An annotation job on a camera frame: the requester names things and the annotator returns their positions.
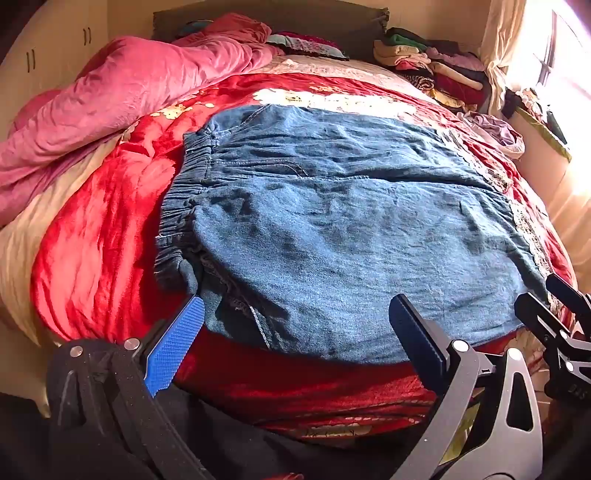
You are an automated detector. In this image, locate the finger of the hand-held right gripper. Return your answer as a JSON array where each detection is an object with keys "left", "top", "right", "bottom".
[
  {"left": 546, "top": 273, "right": 591, "bottom": 321},
  {"left": 514, "top": 292, "right": 580, "bottom": 370}
]

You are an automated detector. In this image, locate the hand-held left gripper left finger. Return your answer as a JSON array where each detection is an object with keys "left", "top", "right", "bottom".
[{"left": 46, "top": 294, "right": 214, "bottom": 480}]

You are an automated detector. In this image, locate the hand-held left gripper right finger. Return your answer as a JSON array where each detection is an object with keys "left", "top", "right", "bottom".
[{"left": 389, "top": 294, "right": 544, "bottom": 480}]

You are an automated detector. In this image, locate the white side table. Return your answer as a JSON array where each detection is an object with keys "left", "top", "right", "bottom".
[{"left": 516, "top": 115, "right": 591, "bottom": 219}]

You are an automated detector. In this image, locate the red floral blanket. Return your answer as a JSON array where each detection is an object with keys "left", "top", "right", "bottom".
[{"left": 30, "top": 71, "right": 578, "bottom": 444}]

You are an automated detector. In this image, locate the person's dark clothing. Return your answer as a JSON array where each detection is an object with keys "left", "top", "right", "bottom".
[{"left": 0, "top": 388, "right": 416, "bottom": 480}]

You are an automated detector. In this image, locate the floral laundry basket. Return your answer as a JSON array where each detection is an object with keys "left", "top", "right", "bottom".
[{"left": 462, "top": 111, "right": 527, "bottom": 160}]

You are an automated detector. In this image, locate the green-edged table cloth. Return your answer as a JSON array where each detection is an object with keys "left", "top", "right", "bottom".
[{"left": 501, "top": 88, "right": 573, "bottom": 163}]

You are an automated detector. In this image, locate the beige bed sheet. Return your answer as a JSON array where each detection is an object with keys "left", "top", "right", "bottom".
[{"left": 0, "top": 138, "right": 123, "bottom": 416}]

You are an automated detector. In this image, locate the purple cloth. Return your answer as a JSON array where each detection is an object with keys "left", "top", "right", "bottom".
[{"left": 466, "top": 113, "right": 516, "bottom": 148}]

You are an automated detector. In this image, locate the window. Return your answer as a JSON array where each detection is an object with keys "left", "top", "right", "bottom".
[{"left": 508, "top": 0, "right": 591, "bottom": 121}]

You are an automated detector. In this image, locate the pink quilt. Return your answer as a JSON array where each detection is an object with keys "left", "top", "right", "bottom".
[{"left": 0, "top": 13, "right": 287, "bottom": 228}]

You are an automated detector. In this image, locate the pile of folded clothes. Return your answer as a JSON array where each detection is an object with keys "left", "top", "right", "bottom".
[{"left": 373, "top": 27, "right": 492, "bottom": 112}]

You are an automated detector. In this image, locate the cream curtain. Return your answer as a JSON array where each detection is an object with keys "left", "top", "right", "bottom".
[{"left": 478, "top": 0, "right": 591, "bottom": 259}]

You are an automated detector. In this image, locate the pale embroidered bed cover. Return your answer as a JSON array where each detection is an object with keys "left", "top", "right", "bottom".
[{"left": 256, "top": 54, "right": 419, "bottom": 95}]

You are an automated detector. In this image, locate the teal maroon patterned pillow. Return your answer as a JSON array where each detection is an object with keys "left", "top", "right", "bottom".
[{"left": 265, "top": 31, "right": 350, "bottom": 62}]

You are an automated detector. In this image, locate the cream wardrobe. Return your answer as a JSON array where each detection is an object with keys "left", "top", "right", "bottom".
[{"left": 0, "top": 0, "right": 154, "bottom": 139}]

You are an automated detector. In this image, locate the dark headboard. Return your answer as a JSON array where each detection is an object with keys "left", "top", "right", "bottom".
[{"left": 152, "top": 0, "right": 391, "bottom": 52}]

